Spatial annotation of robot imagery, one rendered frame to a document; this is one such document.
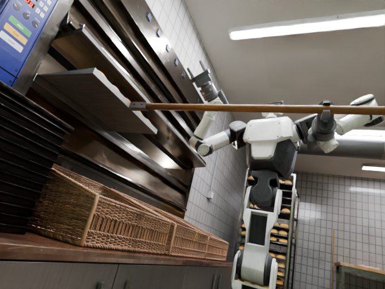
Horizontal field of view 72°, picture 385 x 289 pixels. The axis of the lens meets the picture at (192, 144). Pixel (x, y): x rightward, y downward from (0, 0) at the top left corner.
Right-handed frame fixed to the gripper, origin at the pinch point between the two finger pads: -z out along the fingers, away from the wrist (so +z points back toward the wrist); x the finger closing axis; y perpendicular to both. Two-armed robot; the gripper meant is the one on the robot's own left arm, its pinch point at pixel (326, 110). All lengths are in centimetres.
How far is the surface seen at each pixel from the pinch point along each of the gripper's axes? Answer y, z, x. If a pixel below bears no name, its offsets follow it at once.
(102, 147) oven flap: 114, 20, 14
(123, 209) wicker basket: 63, -13, 48
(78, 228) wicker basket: 66, -28, 57
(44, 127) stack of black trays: 73, -46, 32
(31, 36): 109, -43, -9
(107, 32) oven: 112, -8, -45
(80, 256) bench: 57, -33, 63
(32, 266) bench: 58, -46, 65
